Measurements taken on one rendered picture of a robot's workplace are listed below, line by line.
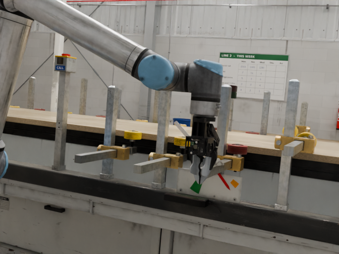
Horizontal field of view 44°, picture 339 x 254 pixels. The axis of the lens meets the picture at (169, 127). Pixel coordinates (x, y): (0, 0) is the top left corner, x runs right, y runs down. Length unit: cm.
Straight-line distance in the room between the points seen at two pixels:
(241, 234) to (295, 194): 29
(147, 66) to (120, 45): 10
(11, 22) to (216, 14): 797
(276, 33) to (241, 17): 80
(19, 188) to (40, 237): 39
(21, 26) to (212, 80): 65
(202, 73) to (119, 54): 25
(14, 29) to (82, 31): 33
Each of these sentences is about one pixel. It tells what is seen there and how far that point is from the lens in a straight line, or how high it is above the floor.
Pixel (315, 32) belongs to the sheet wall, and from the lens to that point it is 891.
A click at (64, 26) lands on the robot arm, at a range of 125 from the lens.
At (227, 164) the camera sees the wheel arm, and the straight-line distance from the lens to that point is 155.
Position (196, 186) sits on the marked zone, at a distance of 167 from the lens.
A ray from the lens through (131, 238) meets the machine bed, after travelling 215.
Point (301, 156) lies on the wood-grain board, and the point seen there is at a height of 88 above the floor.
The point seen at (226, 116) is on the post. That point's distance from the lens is 162.
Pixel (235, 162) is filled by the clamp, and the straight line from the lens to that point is 161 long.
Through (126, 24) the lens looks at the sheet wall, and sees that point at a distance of 1002.
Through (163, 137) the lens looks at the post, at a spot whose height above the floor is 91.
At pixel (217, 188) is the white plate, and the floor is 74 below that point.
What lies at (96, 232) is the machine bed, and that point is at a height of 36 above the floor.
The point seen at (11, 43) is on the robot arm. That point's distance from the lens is 149.
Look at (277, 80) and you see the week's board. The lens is 883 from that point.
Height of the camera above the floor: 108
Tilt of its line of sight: 4 degrees down
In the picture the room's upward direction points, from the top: 5 degrees clockwise
